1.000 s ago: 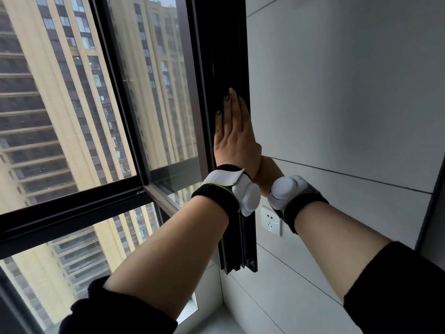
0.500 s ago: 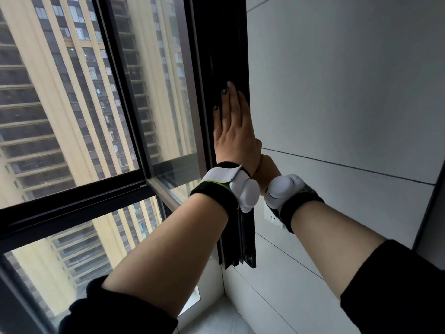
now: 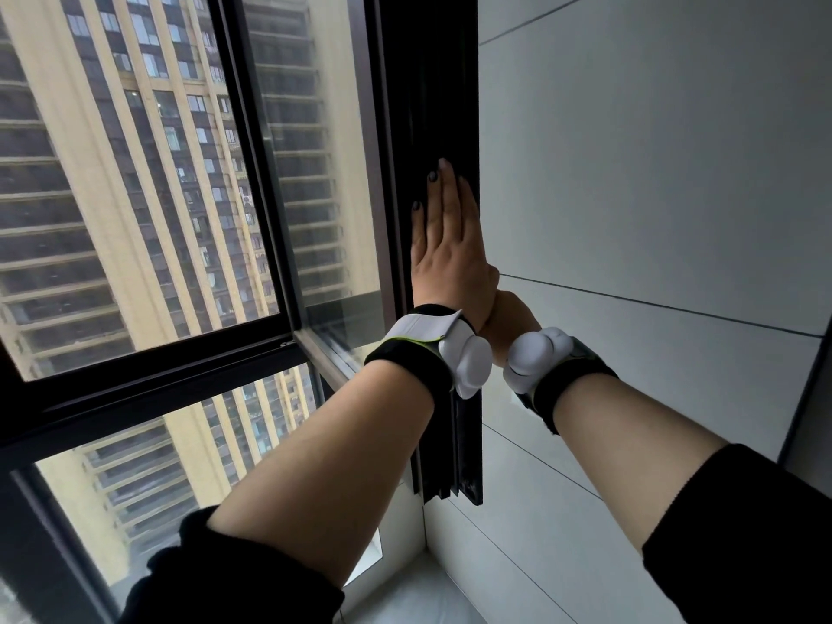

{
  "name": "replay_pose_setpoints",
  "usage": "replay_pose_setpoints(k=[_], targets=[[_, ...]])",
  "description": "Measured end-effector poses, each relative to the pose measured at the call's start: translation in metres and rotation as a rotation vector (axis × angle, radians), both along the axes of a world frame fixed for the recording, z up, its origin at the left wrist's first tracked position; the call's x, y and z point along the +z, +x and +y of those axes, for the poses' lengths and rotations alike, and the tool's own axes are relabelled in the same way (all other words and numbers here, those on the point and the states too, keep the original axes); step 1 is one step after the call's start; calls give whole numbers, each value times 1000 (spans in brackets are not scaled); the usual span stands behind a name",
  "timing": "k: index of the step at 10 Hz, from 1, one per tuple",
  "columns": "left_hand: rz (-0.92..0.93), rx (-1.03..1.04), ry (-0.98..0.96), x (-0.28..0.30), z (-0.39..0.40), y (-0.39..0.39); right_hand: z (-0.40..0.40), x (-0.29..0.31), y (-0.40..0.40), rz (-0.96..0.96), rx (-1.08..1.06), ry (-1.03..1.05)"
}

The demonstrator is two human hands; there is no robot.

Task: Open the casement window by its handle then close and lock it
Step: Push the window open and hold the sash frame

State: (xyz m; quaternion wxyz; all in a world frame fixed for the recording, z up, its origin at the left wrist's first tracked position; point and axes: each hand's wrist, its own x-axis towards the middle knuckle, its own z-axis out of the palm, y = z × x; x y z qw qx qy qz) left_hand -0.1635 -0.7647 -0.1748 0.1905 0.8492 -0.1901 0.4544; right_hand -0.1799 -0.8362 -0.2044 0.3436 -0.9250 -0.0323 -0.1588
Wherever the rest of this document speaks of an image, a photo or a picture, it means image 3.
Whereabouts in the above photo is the person's right hand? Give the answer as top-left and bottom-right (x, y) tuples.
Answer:
(478, 289), (543, 368)

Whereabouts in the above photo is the person's left forearm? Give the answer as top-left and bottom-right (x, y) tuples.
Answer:
(207, 361), (435, 589)

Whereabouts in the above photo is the beige high-rise building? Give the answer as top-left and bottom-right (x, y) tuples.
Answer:
(0, 0), (381, 588)

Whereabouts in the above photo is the black window sash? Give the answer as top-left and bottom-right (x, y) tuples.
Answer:
(376, 0), (486, 507)

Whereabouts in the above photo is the person's left hand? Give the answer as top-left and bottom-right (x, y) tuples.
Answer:
(410, 158), (501, 333)

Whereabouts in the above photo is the white black wrist tracker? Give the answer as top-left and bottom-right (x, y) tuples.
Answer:
(503, 326), (619, 436)
(364, 304), (494, 401)

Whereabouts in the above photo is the black left sleeve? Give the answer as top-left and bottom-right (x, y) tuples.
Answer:
(119, 505), (346, 624)

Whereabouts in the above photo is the black fixed window frame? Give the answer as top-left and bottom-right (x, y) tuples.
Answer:
(0, 0), (407, 624)

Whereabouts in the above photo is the person's right forearm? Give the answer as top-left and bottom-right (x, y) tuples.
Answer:
(552, 373), (729, 554)

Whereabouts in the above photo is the white black right wrist tracker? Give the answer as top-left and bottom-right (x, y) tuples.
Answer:
(503, 326), (619, 436)

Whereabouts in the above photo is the black right sleeve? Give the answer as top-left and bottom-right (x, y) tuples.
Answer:
(641, 443), (832, 624)

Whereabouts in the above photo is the white black left wrist tracker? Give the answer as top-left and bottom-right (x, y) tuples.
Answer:
(364, 304), (494, 401)

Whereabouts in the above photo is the black sleeve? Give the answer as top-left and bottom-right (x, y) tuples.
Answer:
(119, 505), (346, 624)
(641, 443), (832, 624)

